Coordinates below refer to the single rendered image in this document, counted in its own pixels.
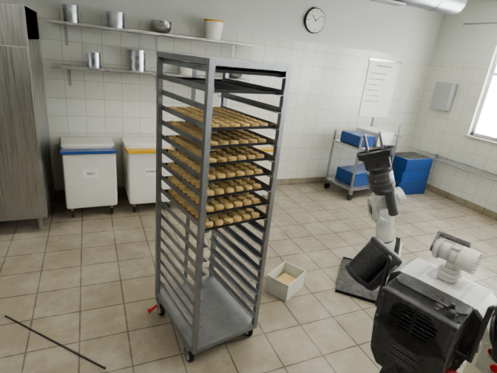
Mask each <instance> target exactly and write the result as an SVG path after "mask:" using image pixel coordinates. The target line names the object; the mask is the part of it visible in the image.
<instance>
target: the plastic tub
mask: <svg viewBox="0 0 497 373"><path fill-rule="evenodd" d="M305 273H306V271H305V270H304V269H301V268H299V267H297V266H295V265H293V264H291V263H288V262H286V261H284V262H283V263H281V264H280V265H279V266H278V267H276V268H275V269H273V270H272V271H271V272H269V273H268V274H267V280H266V290H265V291H267V292H269V293H270V294H272V295H274V296H276V297H278V298H279V299H281V300H284V301H285V302H286V301H287V300H288V299H290V298H291V297H292V296H293V295H294V294H295V293H296V292H297V291H299V290H300V289H301V288H302V287H303V283H304V278H305Z"/></svg>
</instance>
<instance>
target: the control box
mask: <svg viewBox="0 0 497 373"><path fill-rule="evenodd" d="M488 349H492V346H490V345H487V344H484V345H483V347H482V349H481V352H480V354H479V357H478V359H477V361H476V364H475V367H476V368H478V369H479V370H480V371H481V372H483V373H494V372H492V371H491V370H490V365H495V366H497V363H495V362H494V361H493V359H492V357H491V356H489V354H488V352H487V350H488Z"/></svg>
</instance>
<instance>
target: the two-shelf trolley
mask: <svg viewBox="0 0 497 373"><path fill-rule="evenodd" d="M401 128H402V124H400V125H399V130H398V133H397V135H396V134H394V135H395V136H396V142H395V145H394V146H395V149H394V152H396V148H397V144H398V140H399V137H401V136H400V132H401ZM336 133H337V130H334V136H333V139H332V145H331V151H330V156H329V160H328V168H327V172H326V176H325V179H326V182H325V184H324V188H326V189H327V188H329V186H330V184H329V181H330V182H332V183H334V184H336V185H338V186H340V187H342V188H344V189H346V190H348V191H349V193H348V196H347V200H348V201H350V200H351V199H352V198H353V196H352V195H353V191H357V190H363V189H370V187H369V184H367V185H362V186H353V184H354V178H355V174H356V168H357V164H358V157H356V162H355V165H354V172H353V175H352V179H351V185H348V184H346V183H344V182H342V181H339V180H337V179H336V178H335V177H336V176H334V177H328V173H329V169H330V165H331V157H332V153H333V148H334V142H336V143H338V144H341V145H344V146H347V147H350V148H352V149H356V150H358V152H359V151H361V150H364V149H365V147H361V146H362V140H363V138H360V142H359V147H356V146H354V145H351V144H348V143H345V142H344V141H341V140H340V139H335V137H336ZM394 156H395V154H394V155H392V157H391V167H392V164H393V159H394Z"/></svg>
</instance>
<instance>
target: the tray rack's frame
mask: <svg viewBox="0 0 497 373"><path fill-rule="evenodd" d="M163 58H170V59H175V60H180V61H188V62H193V63H198V64H206V58H215V66H221V67H239V68H249V69H258V70H276V71H285V72H287V67H288V65H283V64H271V63H265V62H258V61H247V60H241V59H234V58H221V57H214V56H199V55H192V54H183V53H169V52H161V51H157V96H156V198H155V296H156V297H157V298H155V300H156V301H157V304H158V305H159V306H158V307H157V309H158V311H159V312H160V305H162V307H163V308H164V310H165V311H166V313H167V315H168V316H169V318H170V320H171V321H172V322H173V324H174V326H175V328H176V329H177V331H178V332H179V334H180V336H181V337H182V338H183V340H184V343H183V345H184V354H185V356H186V358H187V359H188V353H189V351H191V344H192V330H191V329H190V327H189V325H188V324H187V322H186V321H185V320H184V318H183V316H182V315H181V313H180V312H179V311H178V309H177V307H176V306H175V305H174V304H173V302H172V300H171V299H170V297H169V296H168V295H167V293H166V291H165V290H164V289H162V290H160V244H161V189H162V134H163ZM201 283H202V284H203V285H204V286H205V289H202V290H201V294H200V296H201V297H202V298H203V299H204V300H205V301H204V302H202V303H200V309H201V310H202V312H203V313H204V314H203V315H200V318H199V321H200V322H201V323H202V325H203V326H201V327H200V328H199V330H198V332H199V333H200V335H201V337H202V338H201V339H199V340H198V342H197V353H198V352H201V351H203V350H206V349H208V348H211V347H213V346H216V345H217V344H220V343H222V342H225V341H227V340H230V339H232V338H233V337H236V336H238V335H241V334H243V333H246V334H247V333H248V332H249V331H251V330H252V329H253V328H254V326H253V325H252V324H251V320H252V318H251V317H250V316H249V315H248V314H247V313H246V311H245V310H244V309H243V308H242V307H241V306H240V305H239V304H238V302H237V301H236V300H235V299H234V298H233V297H232V296H231V295H230V294H229V293H228V292H227V291H226V290H225V289H224V288H223V286H222V285H221V284H220V283H219V282H218V281H217V280H216V279H215V277H214V276H213V275H212V274H211V273H209V276H206V277H203V278H202V282H201ZM175 288H176V289H177V290H178V291H179V293H180V295H181V296H182V297H183V299H184V300H185V301H186V303H187V304H188V305H189V307H190V309H191V310H192V311H193V306H192V305H191V304H190V302H189V300H188V299H187V298H186V296H185V295H184V294H183V293H182V291H181V290H180V288H179V287H178V285H176V286H175ZM168 289H169V291H170V292H171V293H172V294H173V296H174V297H175V299H176V301H177V302H178V303H179V304H180V306H181V308H182V309H183V311H184V312H185V313H186V315H187V316H188V318H189V319H190V321H191V322H192V317H191V316H190V314H189V313H188V312H187V311H186V309H185V307H184V306H183V304H182V303H181V302H180V300H179V299H178V297H177V296H176V294H175V293H174V292H173V291H172V289H171V287H169V288H168Z"/></svg>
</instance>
